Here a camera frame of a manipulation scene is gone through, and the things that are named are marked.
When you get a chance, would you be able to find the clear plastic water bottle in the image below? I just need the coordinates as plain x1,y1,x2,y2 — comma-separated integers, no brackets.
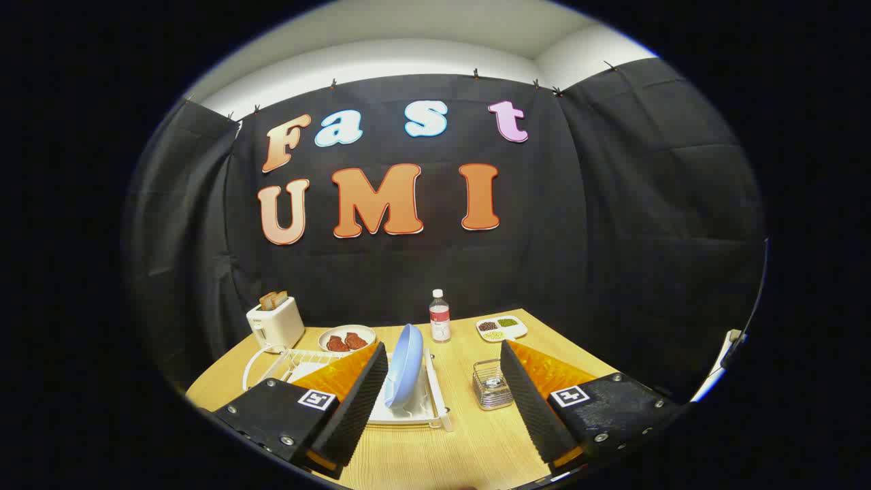
429,289,452,343

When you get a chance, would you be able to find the metal wire basket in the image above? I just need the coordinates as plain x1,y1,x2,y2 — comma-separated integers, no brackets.
473,359,514,411

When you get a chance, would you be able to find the white toaster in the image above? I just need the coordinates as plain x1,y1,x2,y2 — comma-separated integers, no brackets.
246,296,306,353

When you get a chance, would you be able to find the white divided bean dish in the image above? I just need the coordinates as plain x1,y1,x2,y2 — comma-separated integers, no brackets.
476,316,528,342

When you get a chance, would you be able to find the blue plate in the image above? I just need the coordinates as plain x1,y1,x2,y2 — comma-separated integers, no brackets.
383,323,424,409

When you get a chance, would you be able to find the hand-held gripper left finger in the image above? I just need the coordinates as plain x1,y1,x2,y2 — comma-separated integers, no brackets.
212,340,389,480

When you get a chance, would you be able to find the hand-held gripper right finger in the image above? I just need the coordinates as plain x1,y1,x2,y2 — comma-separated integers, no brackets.
500,339,688,477

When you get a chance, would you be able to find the white wire dish rack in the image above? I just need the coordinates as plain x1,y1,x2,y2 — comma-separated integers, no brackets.
243,346,455,432

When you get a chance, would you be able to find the white round meat dish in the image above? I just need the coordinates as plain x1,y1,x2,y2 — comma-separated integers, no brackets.
318,325,377,353

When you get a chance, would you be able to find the black backdrop cloth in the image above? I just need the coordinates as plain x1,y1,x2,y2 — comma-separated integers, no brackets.
122,58,770,402

